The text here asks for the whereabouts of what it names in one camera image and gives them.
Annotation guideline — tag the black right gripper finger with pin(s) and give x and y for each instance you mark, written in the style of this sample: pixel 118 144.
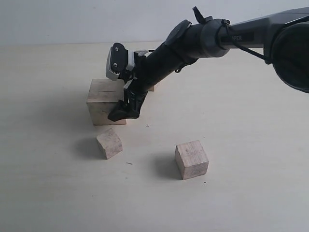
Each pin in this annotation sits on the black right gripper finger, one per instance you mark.
pixel 124 110

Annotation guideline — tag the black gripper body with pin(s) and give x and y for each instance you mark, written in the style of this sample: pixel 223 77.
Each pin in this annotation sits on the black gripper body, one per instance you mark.
pixel 149 71

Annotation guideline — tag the smallest wooden cube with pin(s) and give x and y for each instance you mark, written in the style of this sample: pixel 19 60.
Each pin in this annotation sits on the smallest wooden cube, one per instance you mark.
pixel 109 143

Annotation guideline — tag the third largest wooden cube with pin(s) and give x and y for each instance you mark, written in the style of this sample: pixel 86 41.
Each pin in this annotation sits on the third largest wooden cube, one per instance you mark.
pixel 191 159

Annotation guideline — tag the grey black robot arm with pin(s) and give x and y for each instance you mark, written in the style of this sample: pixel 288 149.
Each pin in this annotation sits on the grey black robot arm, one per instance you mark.
pixel 280 40

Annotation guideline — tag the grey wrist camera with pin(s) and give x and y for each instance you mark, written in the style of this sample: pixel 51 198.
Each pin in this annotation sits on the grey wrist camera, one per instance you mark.
pixel 120 63

